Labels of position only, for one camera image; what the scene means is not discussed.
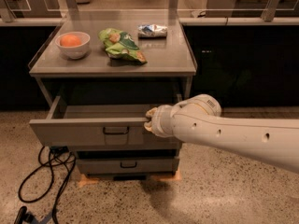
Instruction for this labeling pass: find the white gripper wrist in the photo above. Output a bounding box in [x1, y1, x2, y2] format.
[146, 105, 173, 138]

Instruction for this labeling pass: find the grey top drawer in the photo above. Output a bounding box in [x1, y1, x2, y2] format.
[30, 96, 179, 148]

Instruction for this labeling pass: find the grey drawer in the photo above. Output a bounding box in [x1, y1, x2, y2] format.
[30, 96, 179, 148]
[77, 157, 179, 175]

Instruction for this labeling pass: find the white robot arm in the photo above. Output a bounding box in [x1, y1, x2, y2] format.
[144, 94, 299, 173]

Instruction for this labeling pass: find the grey bottom drawer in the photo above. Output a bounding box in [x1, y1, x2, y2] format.
[77, 157, 179, 175]

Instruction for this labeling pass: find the grey drawer cabinet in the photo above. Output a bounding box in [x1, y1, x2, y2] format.
[30, 10, 196, 176]

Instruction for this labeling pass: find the green chip bag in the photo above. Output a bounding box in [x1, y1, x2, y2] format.
[98, 28, 147, 64]

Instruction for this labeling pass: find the silver blue snack bag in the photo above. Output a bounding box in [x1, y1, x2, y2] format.
[138, 24, 167, 38]

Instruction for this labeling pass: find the white bowl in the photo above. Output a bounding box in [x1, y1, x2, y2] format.
[55, 32, 91, 59]

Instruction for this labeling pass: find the orange fruit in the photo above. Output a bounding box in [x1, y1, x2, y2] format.
[60, 35, 81, 47]

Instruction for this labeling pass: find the black plug on floor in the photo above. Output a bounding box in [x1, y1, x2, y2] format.
[14, 206, 34, 224]

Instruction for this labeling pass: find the black floor cable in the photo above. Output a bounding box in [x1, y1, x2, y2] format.
[17, 146, 77, 224]

